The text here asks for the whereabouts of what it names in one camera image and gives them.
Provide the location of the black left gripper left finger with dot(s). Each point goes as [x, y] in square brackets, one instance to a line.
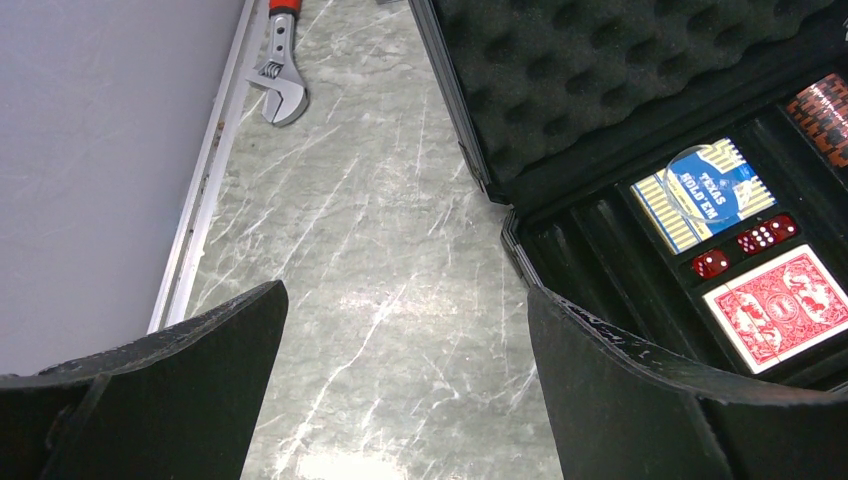
[180, 403]

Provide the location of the clear round disc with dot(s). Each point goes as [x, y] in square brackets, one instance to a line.
[710, 183]

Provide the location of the blue playing card deck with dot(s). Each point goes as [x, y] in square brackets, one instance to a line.
[679, 233]

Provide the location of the poker chip roll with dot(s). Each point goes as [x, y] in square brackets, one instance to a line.
[820, 111]

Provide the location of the red playing card deck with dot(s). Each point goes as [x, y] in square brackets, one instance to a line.
[779, 309]

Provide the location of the red dice set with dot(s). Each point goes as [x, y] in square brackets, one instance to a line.
[749, 242]

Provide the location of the red-handled adjustable wrench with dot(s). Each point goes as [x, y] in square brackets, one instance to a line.
[287, 96]

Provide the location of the black foam-lined carrying case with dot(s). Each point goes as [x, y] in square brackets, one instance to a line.
[560, 106]

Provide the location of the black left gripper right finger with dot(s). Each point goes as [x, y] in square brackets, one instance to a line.
[621, 407]

